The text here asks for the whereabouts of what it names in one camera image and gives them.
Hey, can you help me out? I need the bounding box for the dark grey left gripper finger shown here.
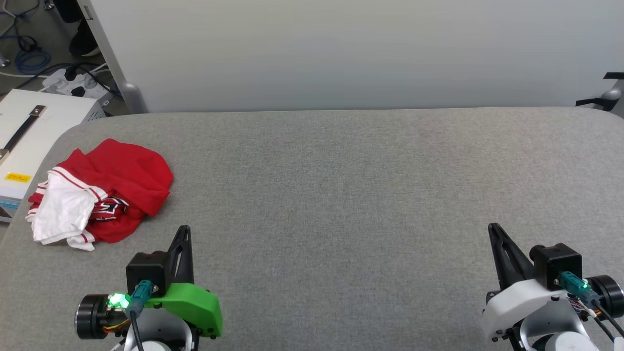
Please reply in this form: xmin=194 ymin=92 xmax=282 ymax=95
xmin=166 ymin=225 xmax=195 ymax=286

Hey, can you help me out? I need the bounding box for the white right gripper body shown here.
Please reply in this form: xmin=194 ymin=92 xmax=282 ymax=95
xmin=480 ymin=278 xmax=583 ymax=342

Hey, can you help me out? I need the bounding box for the black strap handle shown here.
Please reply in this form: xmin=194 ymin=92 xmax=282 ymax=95
xmin=0 ymin=105 xmax=48 ymax=164

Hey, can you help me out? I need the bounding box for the white equipment box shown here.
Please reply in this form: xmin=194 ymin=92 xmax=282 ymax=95
xmin=0 ymin=89 xmax=106 ymax=224

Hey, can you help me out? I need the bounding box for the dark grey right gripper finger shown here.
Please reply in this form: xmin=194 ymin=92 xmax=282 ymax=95
xmin=488 ymin=223 xmax=536 ymax=289

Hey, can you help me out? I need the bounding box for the black cable teal connector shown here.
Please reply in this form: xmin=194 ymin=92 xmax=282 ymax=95
xmin=128 ymin=280 xmax=156 ymax=351
xmin=558 ymin=272 xmax=624 ymax=342

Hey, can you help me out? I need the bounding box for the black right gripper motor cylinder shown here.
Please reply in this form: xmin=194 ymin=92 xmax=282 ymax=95
xmin=585 ymin=274 xmax=624 ymax=315

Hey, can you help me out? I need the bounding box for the white power strip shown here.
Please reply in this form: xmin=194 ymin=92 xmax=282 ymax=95
xmin=41 ymin=66 xmax=111 ymax=101

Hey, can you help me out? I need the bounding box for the black shoe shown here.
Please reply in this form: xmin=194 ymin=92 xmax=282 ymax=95
xmin=68 ymin=19 xmax=101 ymax=57

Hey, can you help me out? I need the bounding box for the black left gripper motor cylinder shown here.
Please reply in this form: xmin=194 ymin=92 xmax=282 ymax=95
xmin=75 ymin=292 xmax=131 ymax=341

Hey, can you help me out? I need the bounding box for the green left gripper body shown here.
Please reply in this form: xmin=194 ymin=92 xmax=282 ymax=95
xmin=144 ymin=282 xmax=224 ymax=338

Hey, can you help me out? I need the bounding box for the red white basketball jersey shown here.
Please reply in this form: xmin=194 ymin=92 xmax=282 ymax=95
xmin=25 ymin=138 xmax=174 ymax=252

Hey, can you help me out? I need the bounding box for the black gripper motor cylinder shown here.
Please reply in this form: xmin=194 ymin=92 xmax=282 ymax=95
xmin=75 ymin=292 xmax=131 ymax=341
xmin=585 ymin=274 xmax=624 ymax=315

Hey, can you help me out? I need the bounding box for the blue cable coil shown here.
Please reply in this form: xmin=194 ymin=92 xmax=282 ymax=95
xmin=14 ymin=45 xmax=52 ymax=75

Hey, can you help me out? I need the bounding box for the black right cable teal connector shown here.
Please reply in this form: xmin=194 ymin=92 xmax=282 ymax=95
xmin=558 ymin=272 xmax=624 ymax=342

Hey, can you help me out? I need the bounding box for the black left cable teal connector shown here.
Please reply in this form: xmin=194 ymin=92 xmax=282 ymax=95
xmin=128 ymin=280 xmax=156 ymax=351

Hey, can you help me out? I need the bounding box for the grey partition foot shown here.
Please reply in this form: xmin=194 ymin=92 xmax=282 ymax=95
xmin=575 ymin=72 xmax=624 ymax=117
xmin=119 ymin=81 xmax=149 ymax=115

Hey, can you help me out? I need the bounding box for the white partition panel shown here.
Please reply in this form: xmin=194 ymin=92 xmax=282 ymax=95
xmin=78 ymin=0 xmax=624 ymax=114

